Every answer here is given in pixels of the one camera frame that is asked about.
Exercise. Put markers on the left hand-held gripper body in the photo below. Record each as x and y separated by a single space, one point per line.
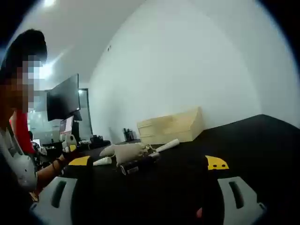
70 140

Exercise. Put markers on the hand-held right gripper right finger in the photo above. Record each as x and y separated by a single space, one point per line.
243 199

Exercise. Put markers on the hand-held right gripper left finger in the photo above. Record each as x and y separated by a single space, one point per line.
58 201

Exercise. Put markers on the short white cosmetic tube bottle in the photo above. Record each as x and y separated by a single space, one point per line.
103 161

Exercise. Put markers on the dark blue cosmetic spray bottle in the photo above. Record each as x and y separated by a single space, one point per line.
138 165

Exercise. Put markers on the cream drawer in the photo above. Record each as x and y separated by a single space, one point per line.
152 129
153 138

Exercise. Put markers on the long white cosmetic tube bottle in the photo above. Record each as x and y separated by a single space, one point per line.
168 144

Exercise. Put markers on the cream drawer organizer box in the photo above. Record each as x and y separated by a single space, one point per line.
182 126

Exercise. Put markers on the person's left hand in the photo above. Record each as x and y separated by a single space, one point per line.
68 157

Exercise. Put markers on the person's right hand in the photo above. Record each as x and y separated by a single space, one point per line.
199 212

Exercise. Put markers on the black wristband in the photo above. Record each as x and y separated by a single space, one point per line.
56 163

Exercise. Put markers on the black background desk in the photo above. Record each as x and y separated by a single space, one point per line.
98 141

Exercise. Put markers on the large black monitor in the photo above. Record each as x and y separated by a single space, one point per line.
63 100

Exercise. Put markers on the black table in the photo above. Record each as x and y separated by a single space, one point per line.
234 145

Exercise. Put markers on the black mesh pen holder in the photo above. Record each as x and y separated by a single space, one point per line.
129 134

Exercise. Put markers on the black glass partition frame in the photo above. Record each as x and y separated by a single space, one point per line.
89 112

